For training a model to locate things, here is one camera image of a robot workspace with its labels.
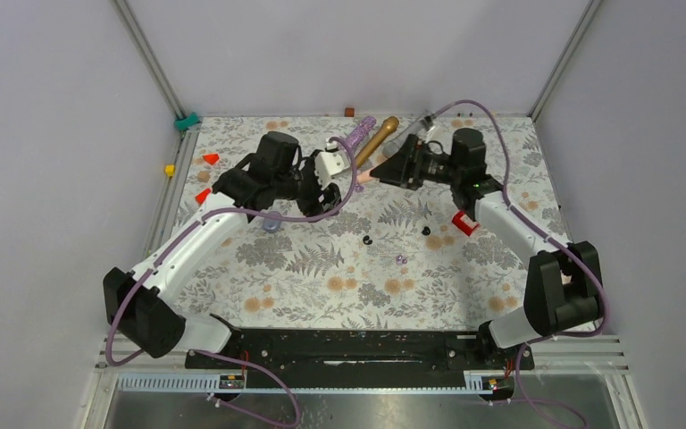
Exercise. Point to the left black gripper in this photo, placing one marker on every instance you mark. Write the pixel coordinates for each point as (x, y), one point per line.
(313, 206)

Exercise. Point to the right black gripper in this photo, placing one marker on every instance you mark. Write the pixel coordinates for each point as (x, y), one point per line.
(405, 170)

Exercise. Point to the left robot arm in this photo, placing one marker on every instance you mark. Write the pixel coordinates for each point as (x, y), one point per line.
(139, 302)

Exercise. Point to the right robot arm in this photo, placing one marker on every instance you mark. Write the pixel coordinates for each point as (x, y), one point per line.
(563, 288)

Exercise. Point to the blue-grey earbud case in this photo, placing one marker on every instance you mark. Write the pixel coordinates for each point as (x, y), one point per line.
(272, 223)

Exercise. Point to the grey microphone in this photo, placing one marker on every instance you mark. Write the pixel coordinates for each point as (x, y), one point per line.
(423, 122)

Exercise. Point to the gold microphone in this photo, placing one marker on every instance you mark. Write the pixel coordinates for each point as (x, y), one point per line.
(388, 127)

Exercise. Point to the pink microphone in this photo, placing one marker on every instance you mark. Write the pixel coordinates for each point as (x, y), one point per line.
(365, 177)

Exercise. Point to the purple glitter microphone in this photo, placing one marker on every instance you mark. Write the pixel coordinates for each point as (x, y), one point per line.
(360, 132)

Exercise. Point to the red plastic box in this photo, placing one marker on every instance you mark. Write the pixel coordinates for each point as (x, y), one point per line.
(464, 223)

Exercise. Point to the red triangular block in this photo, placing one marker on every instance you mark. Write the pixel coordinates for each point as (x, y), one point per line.
(211, 159)

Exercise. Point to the floral patterned table mat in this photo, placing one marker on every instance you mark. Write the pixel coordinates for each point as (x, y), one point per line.
(321, 275)

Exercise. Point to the teal corner clamp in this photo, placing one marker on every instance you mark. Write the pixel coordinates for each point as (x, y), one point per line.
(187, 122)

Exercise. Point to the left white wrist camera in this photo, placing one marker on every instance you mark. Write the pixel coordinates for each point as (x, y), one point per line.
(330, 163)

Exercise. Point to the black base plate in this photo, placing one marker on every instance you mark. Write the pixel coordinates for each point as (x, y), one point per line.
(341, 359)

